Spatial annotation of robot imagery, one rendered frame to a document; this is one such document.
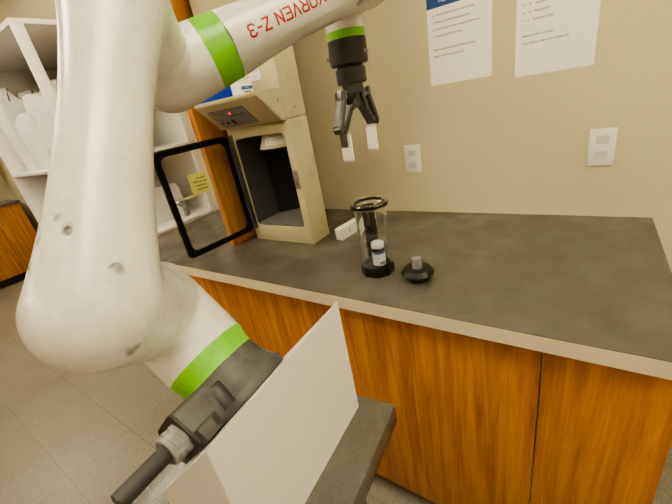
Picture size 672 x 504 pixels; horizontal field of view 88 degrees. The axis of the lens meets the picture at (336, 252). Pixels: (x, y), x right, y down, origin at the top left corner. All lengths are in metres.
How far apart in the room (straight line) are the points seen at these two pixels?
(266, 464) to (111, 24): 0.53
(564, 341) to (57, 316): 0.80
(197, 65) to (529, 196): 1.17
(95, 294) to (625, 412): 0.95
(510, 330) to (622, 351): 0.19
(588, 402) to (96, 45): 1.04
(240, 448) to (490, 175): 1.27
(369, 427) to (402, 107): 1.20
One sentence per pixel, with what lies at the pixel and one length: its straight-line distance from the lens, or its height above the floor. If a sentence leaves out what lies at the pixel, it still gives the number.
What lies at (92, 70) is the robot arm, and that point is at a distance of 0.49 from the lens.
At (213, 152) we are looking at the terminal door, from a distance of 1.45.
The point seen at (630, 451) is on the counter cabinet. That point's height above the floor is 0.66.
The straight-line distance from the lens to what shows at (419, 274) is 0.98.
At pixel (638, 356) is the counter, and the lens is 0.85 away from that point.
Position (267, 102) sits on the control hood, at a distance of 1.22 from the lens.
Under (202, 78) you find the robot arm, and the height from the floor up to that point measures 1.52.
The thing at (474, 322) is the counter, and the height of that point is 0.94.
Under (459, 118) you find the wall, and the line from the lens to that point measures 1.45.
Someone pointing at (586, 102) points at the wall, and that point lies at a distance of 1.40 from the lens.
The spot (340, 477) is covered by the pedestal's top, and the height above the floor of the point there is 0.94.
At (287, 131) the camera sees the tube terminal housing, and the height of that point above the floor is 1.37.
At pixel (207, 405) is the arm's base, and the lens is 0.51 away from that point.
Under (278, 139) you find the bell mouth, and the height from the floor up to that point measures 1.34.
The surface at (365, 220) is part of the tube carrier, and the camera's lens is 0.97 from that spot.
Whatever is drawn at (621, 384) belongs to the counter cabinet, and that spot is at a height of 0.84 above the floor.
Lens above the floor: 1.45
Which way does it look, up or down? 24 degrees down
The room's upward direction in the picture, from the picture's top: 11 degrees counter-clockwise
